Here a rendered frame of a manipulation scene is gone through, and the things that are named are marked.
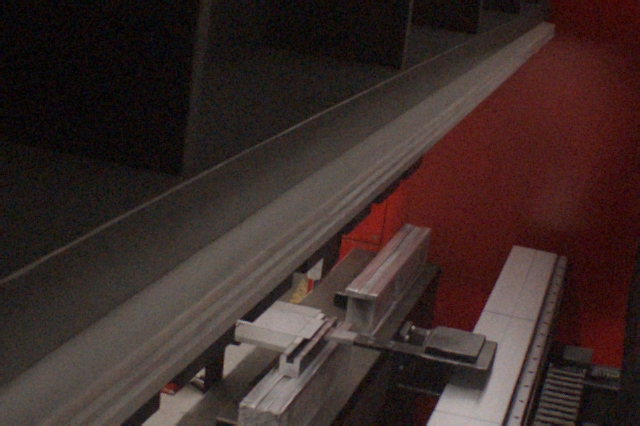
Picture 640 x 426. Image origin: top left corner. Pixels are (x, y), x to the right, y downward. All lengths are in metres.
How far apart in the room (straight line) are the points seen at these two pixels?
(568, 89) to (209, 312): 2.00
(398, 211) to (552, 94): 0.45
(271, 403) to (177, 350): 1.09
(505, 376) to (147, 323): 1.31
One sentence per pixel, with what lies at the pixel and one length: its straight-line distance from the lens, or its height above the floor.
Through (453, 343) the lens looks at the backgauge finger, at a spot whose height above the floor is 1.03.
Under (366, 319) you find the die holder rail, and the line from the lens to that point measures 2.04.
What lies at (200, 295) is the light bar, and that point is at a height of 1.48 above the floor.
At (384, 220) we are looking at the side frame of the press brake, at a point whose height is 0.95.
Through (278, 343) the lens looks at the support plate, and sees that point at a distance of 1.66.
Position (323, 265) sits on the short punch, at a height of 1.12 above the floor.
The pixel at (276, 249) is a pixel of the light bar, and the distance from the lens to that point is 0.54.
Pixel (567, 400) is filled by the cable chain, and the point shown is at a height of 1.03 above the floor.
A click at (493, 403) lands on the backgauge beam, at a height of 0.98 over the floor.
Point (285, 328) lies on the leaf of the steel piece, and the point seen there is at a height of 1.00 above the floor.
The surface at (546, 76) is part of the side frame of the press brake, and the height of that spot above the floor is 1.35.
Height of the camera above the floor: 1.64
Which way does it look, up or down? 16 degrees down
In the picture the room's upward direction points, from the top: 7 degrees clockwise
